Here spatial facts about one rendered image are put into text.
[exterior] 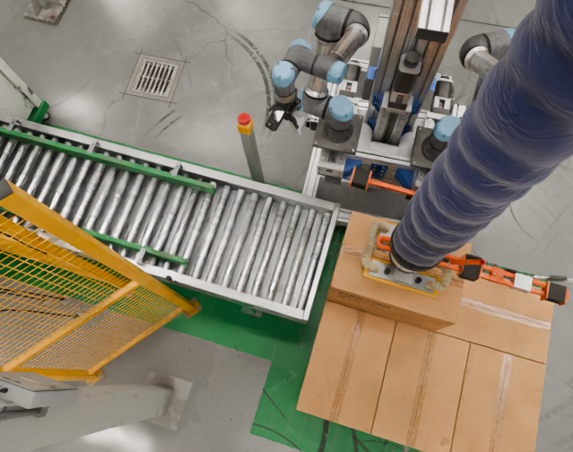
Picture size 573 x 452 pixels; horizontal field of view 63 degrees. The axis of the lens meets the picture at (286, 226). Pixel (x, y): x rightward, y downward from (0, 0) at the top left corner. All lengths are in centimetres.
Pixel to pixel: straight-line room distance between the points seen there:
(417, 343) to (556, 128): 189
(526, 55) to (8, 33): 438
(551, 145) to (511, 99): 12
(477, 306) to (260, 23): 278
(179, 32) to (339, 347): 286
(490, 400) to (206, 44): 324
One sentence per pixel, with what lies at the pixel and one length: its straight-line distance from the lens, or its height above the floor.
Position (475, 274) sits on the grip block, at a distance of 213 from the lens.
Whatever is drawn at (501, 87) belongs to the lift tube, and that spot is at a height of 241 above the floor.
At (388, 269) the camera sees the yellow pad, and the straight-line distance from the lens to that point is 214.
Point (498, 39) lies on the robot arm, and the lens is 207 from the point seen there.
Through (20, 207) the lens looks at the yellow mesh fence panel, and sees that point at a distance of 142.
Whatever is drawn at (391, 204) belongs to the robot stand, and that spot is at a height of 21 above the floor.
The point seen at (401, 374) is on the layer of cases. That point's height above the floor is 54.
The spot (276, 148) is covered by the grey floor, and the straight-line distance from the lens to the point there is 356.
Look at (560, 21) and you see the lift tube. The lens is 82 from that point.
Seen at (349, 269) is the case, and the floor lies 94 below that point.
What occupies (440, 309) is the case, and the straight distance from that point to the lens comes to 233.
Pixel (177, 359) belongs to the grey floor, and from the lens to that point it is 327.
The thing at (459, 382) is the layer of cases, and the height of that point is 54.
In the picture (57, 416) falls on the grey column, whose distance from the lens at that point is 190.
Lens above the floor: 316
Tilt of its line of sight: 72 degrees down
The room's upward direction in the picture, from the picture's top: 7 degrees counter-clockwise
